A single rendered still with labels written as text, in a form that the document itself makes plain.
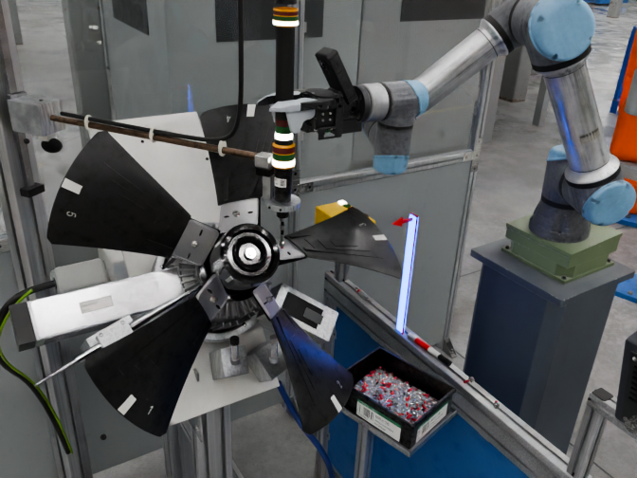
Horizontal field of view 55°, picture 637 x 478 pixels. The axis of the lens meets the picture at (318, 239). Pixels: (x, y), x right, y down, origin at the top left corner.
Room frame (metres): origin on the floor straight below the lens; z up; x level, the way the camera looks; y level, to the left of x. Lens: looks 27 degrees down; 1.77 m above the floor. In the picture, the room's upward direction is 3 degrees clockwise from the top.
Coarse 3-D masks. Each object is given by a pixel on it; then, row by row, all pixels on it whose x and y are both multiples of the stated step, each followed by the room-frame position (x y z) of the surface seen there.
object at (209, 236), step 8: (192, 224) 1.03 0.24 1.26; (200, 224) 1.03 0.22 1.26; (184, 232) 1.03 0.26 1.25; (192, 232) 1.03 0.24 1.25; (208, 232) 1.03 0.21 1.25; (216, 232) 1.04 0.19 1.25; (184, 240) 1.03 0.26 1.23; (192, 240) 1.03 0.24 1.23; (200, 240) 1.03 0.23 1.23; (208, 240) 1.04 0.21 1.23; (176, 248) 1.03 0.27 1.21; (184, 248) 1.03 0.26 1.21; (192, 248) 1.03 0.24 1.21; (200, 248) 1.04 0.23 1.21; (208, 248) 1.04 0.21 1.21; (176, 256) 1.03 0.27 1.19; (184, 256) 1.03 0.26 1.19; (192, 256) 1.03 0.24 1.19; (200, 256) 1.04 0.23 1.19; (200, 264) 1.04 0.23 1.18
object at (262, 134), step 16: (208, 112) 1.30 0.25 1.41; (224, 112) 1.29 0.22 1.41; (256, 112) 1.28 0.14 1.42; (208, 128) 1.27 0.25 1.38; (224, 128) 1.26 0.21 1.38; (240, 128) 1.25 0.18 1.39; (256, 128) 1.25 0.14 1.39; (272, 128) 1.24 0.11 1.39; (240, 144) 1.22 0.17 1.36; (256, 144) 1.21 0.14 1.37; (224, 160) 1.21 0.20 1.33; (240, 160) 1.19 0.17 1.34; (224, 176) 1.18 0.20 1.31; (240, 176) 1.16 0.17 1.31; (256, 176) 1.15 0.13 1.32; (224, 192) 1.15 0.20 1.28; (240, 192) 1.14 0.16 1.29; (256, 192) 1.13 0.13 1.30
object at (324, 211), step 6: (330, 204) 1.60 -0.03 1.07; (336, 204) 1.60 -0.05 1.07; (318, 210) 1.56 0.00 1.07; (324, 210) 1.56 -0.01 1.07; (330, 210) 1.56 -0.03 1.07; (336, 210) 1.56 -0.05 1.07; (342, 210) 1.56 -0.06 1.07; (318, 216) 1.56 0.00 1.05; (324, 216) 1.54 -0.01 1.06; (330, 216) 1.52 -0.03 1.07; (318, 222) 1.56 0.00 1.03
